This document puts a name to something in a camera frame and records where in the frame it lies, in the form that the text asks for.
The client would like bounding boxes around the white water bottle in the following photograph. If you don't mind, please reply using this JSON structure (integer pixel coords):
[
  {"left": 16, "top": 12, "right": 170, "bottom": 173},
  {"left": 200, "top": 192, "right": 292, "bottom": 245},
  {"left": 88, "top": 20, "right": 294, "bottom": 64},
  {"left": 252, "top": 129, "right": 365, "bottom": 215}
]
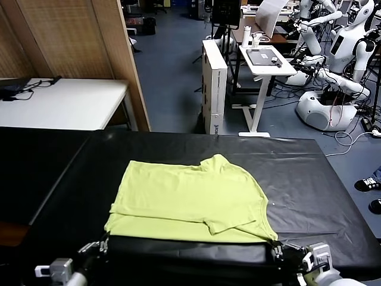
[{"left": 241, "top": 26, "right": 251, "bottom": 48}]

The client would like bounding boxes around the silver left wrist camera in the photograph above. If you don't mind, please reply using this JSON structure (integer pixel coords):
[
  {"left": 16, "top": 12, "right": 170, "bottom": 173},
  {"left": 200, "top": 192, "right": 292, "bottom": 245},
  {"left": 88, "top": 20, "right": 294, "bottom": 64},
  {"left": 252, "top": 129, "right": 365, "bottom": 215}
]
[{"left": 35, "top": 258, "right": 74, "bottom": 278}]

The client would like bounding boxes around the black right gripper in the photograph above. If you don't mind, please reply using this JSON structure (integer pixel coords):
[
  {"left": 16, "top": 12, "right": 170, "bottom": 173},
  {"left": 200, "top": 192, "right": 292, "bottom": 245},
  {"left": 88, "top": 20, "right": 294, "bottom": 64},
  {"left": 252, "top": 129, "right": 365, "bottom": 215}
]
[{"left": 270, "top": 238, "right": 307, "bottom": 271}]

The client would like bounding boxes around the black flat pouch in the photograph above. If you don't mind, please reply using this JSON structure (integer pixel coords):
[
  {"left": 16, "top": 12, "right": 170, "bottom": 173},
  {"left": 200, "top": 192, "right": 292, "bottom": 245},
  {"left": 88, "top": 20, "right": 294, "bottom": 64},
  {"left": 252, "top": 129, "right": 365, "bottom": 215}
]
[{"left": 0, "top": 84, "right": 26, "bottom": 94}]

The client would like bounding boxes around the black plastic table cover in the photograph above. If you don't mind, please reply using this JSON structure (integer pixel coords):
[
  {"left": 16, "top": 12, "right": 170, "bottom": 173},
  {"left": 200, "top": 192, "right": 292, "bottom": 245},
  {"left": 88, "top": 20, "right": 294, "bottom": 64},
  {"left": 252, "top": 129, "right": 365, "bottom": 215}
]
[
  {"left": 22, "top": 130, "right": 381, "bottom": 282},
  {"left": 0, "top": 126, "right": 99, "bottom": 227}
]

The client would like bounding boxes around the yellow-green t-shirt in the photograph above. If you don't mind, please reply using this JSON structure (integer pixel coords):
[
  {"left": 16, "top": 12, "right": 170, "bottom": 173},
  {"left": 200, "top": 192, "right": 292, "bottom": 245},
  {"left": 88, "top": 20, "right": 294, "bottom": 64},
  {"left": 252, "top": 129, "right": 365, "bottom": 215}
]
[{"left": 104, "top": 153, "right": 279, "bottom": 244}]

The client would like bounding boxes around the white floor cable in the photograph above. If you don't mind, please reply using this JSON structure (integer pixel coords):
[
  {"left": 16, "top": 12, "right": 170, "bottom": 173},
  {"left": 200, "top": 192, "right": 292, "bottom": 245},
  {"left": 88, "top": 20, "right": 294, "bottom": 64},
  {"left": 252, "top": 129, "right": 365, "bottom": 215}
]
[{"left": 324, "top": 130, "right": 381, "bottom": 157}]

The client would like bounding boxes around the white humanoid robot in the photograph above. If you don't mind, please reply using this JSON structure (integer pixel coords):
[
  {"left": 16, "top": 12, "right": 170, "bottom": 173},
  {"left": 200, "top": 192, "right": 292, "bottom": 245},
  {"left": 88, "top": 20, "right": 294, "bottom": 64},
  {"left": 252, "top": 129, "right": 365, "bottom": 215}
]
[
  {"left": 293, "top": 0, "right": 343, "bottom": 56},
  {"left": 284, "top": 0, "right": 377, "bottom": 132}
]

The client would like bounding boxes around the white curved panel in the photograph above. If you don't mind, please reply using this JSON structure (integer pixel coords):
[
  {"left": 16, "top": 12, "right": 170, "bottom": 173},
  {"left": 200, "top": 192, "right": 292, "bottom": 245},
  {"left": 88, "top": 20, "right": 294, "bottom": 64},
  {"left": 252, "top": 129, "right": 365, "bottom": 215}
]
[{"left": 255, "top": 0, "right": 289, "bottom": 38}]

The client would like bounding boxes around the white rectangular table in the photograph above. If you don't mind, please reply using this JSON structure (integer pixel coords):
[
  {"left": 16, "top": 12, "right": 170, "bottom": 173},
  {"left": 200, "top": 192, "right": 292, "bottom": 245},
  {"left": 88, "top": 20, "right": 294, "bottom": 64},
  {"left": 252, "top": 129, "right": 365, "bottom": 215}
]
[{"left": 0, "top": 77, "right": 139, "bottom": 132}]

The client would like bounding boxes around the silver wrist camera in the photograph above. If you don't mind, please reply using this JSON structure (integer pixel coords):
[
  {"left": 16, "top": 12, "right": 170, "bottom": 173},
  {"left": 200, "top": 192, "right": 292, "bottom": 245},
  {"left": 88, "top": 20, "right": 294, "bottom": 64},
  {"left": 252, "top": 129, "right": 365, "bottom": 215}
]
[
  {"left": 35, "top": 258, "right": 74, "bottom": 278},
  {"left": 302, "top": 243, "right": 331, "bottom": 271}
]

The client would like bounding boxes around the black cable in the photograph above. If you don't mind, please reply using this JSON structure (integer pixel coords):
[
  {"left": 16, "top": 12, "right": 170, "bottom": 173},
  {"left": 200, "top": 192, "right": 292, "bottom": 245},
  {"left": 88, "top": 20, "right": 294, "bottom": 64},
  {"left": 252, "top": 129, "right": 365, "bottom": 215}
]
[{"left": 0, "top": 79, "right": 53, "bottom": 102}]

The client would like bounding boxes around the grey closed laptop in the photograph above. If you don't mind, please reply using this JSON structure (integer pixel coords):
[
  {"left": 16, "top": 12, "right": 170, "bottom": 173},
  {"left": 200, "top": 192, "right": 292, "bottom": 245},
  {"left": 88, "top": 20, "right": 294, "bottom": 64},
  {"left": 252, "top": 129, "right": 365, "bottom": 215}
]
[{"left": 246, "top": 49, "right": 280, "bottom": 66}]

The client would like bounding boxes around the tall white cardboard box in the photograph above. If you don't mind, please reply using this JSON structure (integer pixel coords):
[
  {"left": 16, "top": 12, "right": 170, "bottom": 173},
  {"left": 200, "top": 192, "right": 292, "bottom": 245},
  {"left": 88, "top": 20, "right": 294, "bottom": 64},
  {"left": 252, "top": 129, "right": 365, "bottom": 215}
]
[{"left": 201, "top": 39, "right": 229, "bottom": 135}]

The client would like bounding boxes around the black waste bin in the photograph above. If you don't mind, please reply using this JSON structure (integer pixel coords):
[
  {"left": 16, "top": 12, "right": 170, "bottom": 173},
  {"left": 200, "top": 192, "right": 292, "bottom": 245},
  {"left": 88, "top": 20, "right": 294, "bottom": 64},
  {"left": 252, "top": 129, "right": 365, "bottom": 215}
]
[{"left": 142, "top": 17, "right": 157, "bottom": 36}]

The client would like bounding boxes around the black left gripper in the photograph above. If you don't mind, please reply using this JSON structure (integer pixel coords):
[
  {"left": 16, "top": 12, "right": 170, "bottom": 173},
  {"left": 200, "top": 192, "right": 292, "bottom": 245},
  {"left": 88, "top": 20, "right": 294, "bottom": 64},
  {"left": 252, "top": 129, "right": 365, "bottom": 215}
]
[{"left": 78, "top": 232, "right": 111, "bottom": 273}]

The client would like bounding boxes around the wooden slat partition screen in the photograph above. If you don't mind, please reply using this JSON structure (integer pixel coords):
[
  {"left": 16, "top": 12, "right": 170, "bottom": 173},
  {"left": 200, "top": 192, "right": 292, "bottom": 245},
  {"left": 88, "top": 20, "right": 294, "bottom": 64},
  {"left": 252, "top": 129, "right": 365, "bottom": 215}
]
[{"left": 0, "top": 0, "right": 152, "bottom": 132}]

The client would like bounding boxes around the white adjustable standing desk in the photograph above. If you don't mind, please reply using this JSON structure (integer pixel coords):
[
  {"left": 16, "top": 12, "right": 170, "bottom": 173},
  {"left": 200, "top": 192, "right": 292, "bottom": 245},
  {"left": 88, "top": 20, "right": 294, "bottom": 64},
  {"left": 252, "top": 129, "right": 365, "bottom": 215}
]
[{"left": 231, "top": 44, "right": 298, "bottom": 138}]

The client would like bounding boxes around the black monitor screen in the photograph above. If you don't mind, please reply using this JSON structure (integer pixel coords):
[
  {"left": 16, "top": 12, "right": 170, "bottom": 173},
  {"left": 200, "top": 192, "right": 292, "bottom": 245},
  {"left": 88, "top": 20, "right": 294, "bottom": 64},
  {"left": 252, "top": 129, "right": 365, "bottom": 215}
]
[{"left": 211, "top": 0, "right": 241, "bottom": 30}]

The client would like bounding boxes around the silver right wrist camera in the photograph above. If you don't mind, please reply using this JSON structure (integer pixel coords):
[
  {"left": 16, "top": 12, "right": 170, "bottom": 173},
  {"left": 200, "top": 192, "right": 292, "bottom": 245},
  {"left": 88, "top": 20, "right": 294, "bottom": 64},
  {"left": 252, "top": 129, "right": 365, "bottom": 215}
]
[{"left": 302, "top": 243, "right": 331, "bottom": 271}]

